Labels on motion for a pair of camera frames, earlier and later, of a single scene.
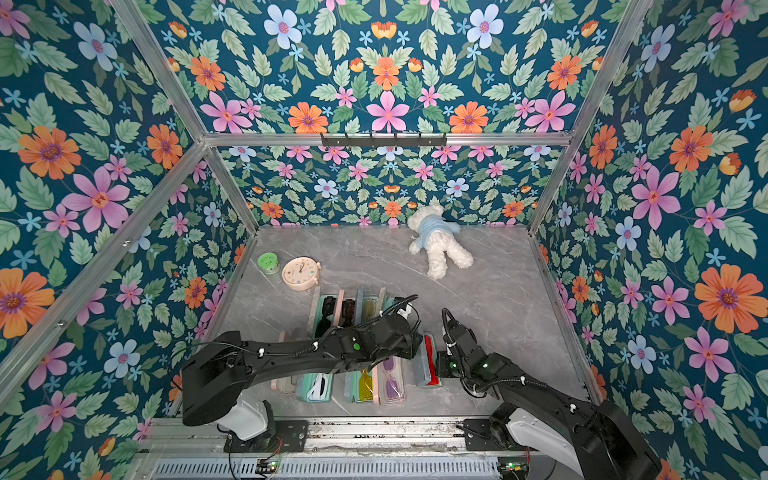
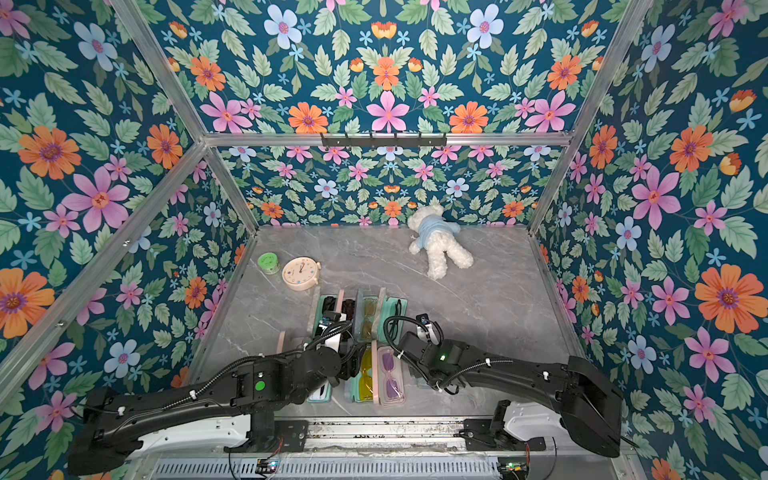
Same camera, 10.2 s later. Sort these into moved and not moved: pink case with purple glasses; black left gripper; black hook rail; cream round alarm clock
Moved: black left gripper
Not moved: black hook rail; cream round alarm clock; pink case with purple glasses
